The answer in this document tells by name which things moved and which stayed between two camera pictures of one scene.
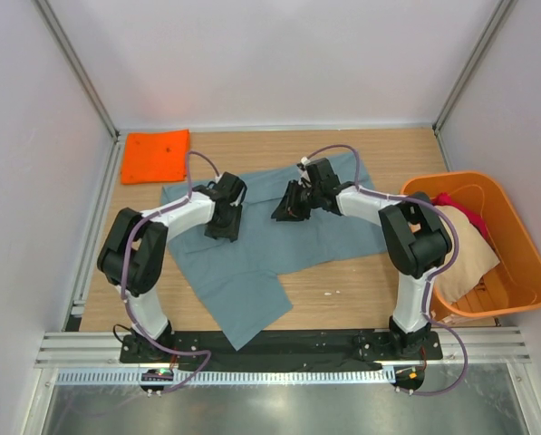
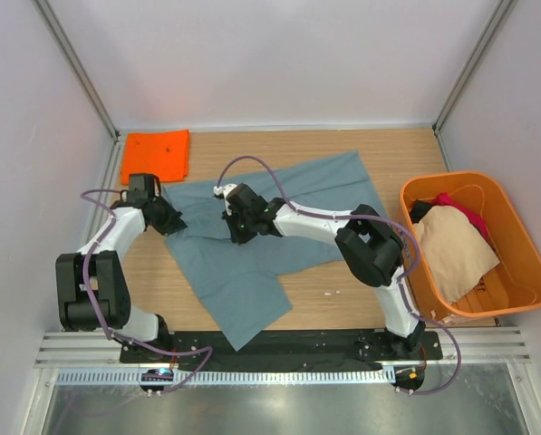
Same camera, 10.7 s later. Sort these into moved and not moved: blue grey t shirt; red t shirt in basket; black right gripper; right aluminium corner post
Moved: black right gripper
Not moved: blue grey t shirt; right aluminium corner post; red t shirt in basket
